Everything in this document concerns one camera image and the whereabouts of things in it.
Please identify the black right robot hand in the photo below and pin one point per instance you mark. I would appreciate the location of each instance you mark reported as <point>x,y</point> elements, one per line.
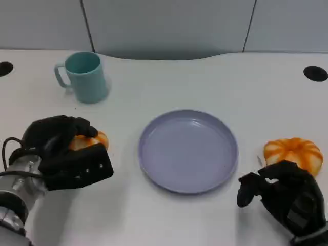
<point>289,194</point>

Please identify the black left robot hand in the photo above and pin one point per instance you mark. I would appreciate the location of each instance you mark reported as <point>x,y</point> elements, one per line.
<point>51,143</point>

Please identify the orange and white bread roll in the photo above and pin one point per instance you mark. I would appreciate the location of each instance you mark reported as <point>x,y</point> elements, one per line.
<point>102,139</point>
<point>292,151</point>

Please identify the pale green mug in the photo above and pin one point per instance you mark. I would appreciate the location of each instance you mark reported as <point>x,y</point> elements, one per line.
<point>87,82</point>

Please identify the black table grommet hole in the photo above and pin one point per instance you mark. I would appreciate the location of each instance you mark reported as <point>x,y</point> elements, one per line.
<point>4,68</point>
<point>315,73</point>

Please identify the lilac plate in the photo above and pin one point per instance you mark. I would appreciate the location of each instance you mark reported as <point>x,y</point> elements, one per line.
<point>189,153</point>

